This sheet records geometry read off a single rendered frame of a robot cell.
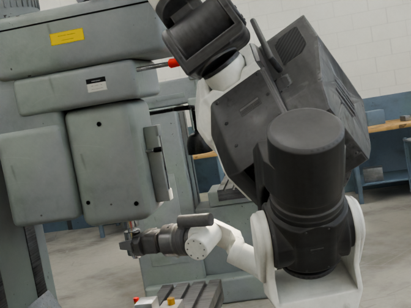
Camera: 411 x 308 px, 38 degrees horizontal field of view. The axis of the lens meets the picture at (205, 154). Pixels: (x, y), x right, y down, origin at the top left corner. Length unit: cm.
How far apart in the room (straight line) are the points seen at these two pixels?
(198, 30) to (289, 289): 51
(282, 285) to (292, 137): 31
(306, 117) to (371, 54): 724
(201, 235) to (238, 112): 50
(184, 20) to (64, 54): 47
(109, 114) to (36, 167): 24
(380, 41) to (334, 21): 64
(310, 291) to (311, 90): 35
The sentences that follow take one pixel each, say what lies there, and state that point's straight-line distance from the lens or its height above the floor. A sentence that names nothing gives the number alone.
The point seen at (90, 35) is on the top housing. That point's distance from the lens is 155.
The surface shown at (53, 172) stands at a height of 147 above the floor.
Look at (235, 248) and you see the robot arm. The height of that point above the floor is 121.
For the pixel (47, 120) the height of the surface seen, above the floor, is 161.
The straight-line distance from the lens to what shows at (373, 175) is 746.
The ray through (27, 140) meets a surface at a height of 157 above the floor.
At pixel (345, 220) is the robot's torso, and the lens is 98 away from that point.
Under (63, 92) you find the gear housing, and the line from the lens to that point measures 159.
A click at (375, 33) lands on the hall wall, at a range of 815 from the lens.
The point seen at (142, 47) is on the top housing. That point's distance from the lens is 151.
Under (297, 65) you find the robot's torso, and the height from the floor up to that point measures 163.
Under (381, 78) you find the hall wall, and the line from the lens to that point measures 814.
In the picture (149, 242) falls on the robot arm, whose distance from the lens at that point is 163.
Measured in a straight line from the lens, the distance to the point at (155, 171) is 164.
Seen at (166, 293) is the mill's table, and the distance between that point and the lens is 226.
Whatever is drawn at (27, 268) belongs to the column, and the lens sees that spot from 193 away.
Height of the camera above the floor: 161
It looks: 6 degrees down
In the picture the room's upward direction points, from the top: 10 degrees counter-clockwise
